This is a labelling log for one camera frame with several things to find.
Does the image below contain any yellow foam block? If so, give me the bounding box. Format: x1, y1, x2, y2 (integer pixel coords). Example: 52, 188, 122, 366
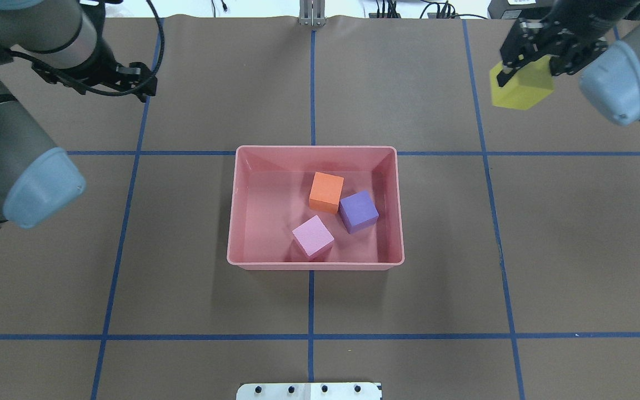
488, 55, 554, 111

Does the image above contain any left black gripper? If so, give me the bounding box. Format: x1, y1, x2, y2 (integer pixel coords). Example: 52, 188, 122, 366
76, 44, 158, 102

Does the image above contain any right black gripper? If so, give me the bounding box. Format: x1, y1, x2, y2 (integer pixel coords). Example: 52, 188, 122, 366
496, 17, 609, 88

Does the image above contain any pink foam block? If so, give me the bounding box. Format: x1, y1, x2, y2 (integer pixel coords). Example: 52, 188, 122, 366
292, 215, 335, 260

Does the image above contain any purple foam block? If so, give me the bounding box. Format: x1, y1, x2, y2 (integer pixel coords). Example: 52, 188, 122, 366
339, 190, 380, 234

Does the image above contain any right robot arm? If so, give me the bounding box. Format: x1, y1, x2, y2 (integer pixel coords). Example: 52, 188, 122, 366
490, 1, 640, 126

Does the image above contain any orange foam block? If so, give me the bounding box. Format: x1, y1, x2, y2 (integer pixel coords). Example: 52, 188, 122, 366
309, 172, 344, 214

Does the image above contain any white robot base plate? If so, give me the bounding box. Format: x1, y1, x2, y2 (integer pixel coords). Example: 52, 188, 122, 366
236, 382, 384, 399

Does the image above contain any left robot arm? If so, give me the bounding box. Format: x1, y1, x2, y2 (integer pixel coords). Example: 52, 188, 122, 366
0, 1, 165, 230

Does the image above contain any pink plastic bin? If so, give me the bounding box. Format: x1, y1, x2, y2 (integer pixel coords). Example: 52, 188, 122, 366
227, 145, 406, 271

